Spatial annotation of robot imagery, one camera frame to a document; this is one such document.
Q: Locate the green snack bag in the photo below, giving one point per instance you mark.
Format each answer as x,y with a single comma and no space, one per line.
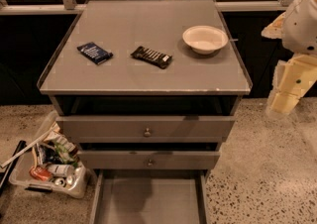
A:
67,153

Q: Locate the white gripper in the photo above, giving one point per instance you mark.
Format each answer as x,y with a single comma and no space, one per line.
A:
301,25

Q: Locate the red soda can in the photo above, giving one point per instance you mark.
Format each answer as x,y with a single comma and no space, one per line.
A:
40,173

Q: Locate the clear plastic bin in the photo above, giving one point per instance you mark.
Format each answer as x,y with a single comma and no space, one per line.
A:
51,164

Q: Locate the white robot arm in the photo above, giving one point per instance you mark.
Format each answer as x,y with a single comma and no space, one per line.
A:
297,29

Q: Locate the blue snack bar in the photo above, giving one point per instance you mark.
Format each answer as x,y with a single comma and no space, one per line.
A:
94,53

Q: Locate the grey drawer cabinet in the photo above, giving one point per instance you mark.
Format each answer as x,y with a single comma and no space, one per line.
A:
192,85

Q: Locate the grey middle drawer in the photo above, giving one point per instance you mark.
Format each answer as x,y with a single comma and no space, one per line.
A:
148,159

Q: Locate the black chocolate rxbar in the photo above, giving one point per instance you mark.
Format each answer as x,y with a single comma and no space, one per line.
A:
152,57

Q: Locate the white bottle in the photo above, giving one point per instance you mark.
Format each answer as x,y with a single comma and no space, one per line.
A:
60,170

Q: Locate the grey bottom drawer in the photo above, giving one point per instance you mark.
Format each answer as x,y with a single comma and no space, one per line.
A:
150,197

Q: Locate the grey drawer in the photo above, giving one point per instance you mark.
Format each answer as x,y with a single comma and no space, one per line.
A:
148,159
150,197
145,129

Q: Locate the grey top drawer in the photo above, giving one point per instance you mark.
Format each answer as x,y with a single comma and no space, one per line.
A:
145,129

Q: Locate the white bowl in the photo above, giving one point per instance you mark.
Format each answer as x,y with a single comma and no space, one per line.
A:
205,40

